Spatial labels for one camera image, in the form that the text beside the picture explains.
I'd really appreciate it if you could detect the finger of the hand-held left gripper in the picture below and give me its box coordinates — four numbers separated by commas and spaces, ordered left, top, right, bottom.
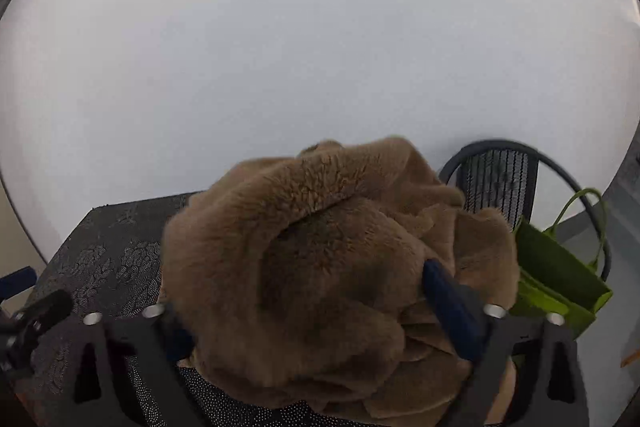
0, 266, 39, 305
0, 289, 75, 383

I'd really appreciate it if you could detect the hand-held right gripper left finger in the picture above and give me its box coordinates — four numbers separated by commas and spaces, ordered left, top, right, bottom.
59, 302, 211, 427

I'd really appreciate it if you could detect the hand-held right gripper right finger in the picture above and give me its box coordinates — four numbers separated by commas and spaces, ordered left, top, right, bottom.
421, 258, 592, 427

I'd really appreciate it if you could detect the brown fleece garment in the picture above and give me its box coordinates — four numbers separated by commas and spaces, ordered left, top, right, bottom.
159, 136, 521, 423

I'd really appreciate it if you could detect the dark patterned tablecloth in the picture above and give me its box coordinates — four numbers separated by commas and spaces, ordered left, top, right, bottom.
15, 192, 451, 427

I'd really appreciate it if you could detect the green felt bag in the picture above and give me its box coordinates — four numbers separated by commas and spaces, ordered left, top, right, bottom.
510, 188, 613, 343

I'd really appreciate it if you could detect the black wicker chair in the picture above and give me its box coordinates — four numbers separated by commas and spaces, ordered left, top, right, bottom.
438, 139, 613, 283

